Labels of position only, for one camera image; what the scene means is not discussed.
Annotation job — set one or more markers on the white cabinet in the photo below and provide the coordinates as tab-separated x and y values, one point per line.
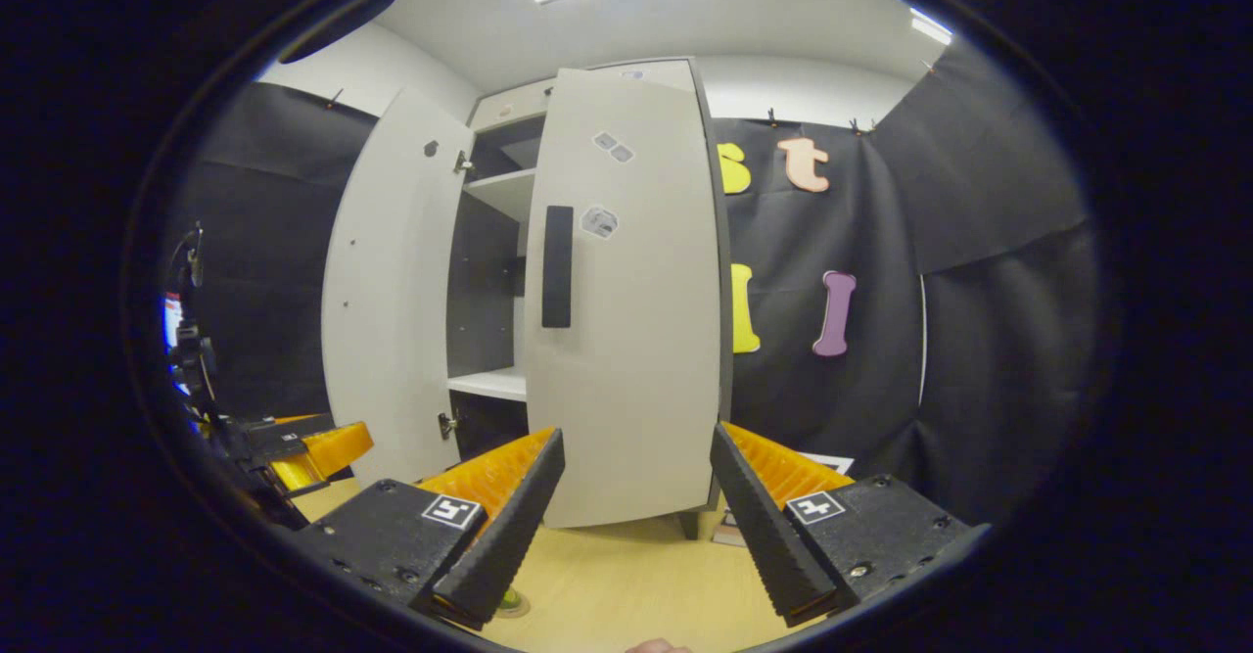
489	193

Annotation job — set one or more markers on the lit tablet screen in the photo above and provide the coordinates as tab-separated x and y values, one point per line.
172	315

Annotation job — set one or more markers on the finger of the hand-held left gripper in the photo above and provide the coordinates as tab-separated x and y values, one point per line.
289	425
328	449

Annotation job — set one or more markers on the person's head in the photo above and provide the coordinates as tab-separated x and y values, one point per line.
338	22

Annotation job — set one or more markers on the white cabinet drawer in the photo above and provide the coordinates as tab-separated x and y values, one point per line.
509	105

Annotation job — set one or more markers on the small ceiling light panel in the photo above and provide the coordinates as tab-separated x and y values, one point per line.
930	26

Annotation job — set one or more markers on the black backdrop cloth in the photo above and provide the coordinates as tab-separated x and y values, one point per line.
979	340

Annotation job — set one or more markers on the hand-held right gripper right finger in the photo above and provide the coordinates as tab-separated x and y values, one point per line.
764	526

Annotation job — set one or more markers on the white cabinet door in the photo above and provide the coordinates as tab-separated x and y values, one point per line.
392	291
636	340

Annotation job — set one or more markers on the white framed photo card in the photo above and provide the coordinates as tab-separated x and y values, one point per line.
830	459

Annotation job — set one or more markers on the round brown coaster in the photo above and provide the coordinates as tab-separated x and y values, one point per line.
521	610

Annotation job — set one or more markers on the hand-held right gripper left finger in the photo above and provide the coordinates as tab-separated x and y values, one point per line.
509	536

